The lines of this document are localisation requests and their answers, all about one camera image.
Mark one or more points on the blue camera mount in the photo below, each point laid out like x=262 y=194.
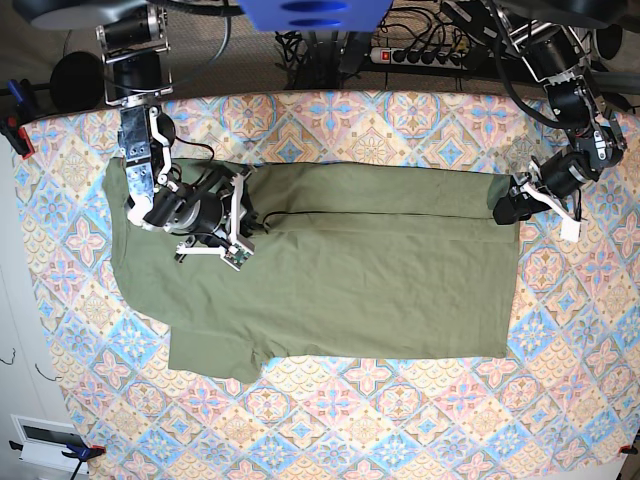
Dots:
x=315 y=15

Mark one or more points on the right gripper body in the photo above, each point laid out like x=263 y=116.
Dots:
x=206 y=209

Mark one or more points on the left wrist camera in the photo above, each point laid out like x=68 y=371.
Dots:
x=570 y=230

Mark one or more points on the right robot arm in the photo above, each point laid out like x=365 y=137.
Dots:
x=158 y=197

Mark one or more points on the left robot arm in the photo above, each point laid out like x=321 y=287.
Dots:
x=542 y=35

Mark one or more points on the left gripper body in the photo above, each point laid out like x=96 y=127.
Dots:
x=565 y=173

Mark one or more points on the blue orange clamp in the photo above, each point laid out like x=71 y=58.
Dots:
x=12 y=125
x=80 y=452

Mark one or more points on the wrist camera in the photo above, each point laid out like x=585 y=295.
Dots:
x=570 y=230
x=235 y=256

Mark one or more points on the green t-shirt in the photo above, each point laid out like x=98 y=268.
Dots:
x=354 y=261

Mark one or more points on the patterned tablecloth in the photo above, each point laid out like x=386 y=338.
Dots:
x=565 y=398

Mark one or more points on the orange clamp lower right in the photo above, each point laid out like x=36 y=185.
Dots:
x=629 y=450

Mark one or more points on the blue orange clamp lower left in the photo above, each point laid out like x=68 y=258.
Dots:
x=80 y=452

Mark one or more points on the white power strip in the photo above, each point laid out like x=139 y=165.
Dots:
x=414 y=57

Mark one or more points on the white wall box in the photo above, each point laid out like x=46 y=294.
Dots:
x=42 y=431

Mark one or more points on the blue orange clamp upper left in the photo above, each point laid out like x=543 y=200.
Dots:
x=12 y=125

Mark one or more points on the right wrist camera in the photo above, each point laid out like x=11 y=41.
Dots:
x=235 y=256

